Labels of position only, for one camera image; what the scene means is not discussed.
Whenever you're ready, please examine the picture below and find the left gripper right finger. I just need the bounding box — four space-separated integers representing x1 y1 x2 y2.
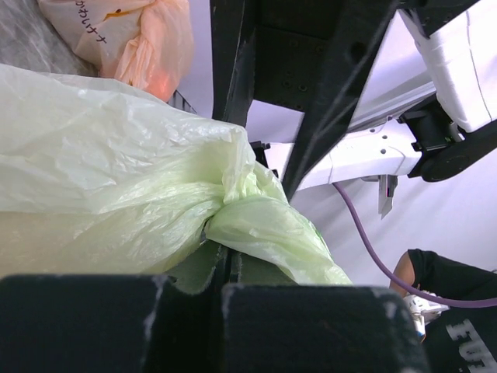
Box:
221 250 430 372

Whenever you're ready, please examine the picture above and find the person in black shirt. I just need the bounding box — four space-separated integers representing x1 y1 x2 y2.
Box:
389 249 497 373

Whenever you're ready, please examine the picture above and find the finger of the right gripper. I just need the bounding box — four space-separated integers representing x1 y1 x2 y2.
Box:
282 1 399 198
210 0 257 127

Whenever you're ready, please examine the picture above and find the orange plastic bag with fruit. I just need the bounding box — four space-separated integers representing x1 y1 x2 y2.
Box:
38 0 194 102

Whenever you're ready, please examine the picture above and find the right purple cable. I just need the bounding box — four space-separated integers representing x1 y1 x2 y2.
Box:
333 181 497 310

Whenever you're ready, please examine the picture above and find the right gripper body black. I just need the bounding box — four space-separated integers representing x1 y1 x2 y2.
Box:
252 1 349 112

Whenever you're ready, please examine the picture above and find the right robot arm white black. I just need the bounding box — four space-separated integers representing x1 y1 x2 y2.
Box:
210 1 496 199

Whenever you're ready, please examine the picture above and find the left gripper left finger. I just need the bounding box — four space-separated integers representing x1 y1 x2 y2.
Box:
1 242 229 372

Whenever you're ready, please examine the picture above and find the light green plastic bag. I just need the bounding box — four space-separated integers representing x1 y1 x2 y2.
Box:
1 64 349 285

